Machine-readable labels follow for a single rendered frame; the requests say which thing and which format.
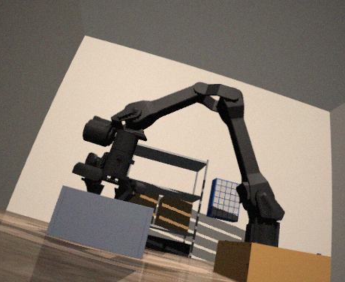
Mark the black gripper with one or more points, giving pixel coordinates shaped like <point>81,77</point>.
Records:
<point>116,166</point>

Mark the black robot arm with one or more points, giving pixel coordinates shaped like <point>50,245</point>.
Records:
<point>255,192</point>

